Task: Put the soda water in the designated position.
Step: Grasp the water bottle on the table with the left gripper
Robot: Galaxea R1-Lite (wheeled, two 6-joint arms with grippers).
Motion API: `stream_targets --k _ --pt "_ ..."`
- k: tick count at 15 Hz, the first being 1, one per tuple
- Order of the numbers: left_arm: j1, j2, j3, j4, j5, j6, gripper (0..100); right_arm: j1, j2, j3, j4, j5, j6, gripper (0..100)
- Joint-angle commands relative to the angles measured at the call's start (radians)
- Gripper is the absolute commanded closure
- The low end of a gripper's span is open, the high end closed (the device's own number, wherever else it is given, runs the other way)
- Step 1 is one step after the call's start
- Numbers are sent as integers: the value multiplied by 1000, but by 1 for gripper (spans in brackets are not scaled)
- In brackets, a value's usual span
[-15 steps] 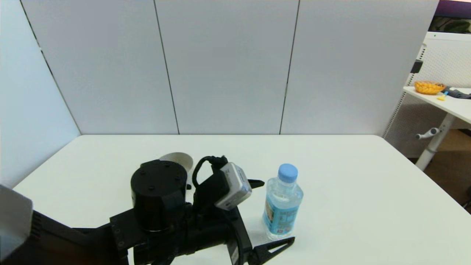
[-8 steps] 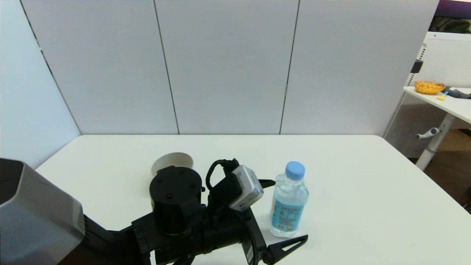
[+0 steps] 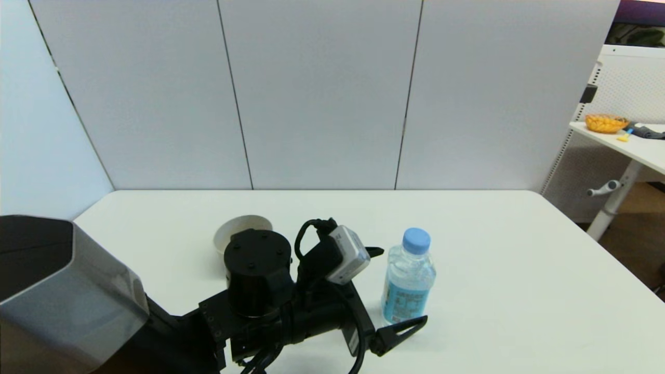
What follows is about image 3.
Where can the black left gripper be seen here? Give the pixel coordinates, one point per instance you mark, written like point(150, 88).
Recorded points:
point(327, 314)

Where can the clear soda water bottle blue cap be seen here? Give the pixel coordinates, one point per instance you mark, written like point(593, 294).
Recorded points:
point(408, 291)

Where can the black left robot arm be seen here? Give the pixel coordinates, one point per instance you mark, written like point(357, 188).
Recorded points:
point(67, 301)

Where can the beige round bowl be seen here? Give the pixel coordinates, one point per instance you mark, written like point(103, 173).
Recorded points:
point(234, 228)

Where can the orange woven basket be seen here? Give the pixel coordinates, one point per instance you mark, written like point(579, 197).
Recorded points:
point(606, 123)

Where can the black clip on pegboard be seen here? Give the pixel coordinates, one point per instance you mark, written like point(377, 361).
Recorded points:
point(588, 94)

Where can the small yellow blue tool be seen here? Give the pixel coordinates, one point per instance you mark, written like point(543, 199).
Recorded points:
point(623, 137)

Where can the white height-adjustable desk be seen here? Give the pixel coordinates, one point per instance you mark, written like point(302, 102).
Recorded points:
point(644, 150)

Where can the dark grey cloth bundle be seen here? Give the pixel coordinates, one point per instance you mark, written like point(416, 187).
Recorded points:
point(648, 132)

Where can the white perforated pegboard panel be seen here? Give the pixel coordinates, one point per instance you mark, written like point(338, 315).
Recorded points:
point(628, 88)

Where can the grey white wrist camera box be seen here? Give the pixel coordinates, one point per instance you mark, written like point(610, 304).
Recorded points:
point(349, 254)

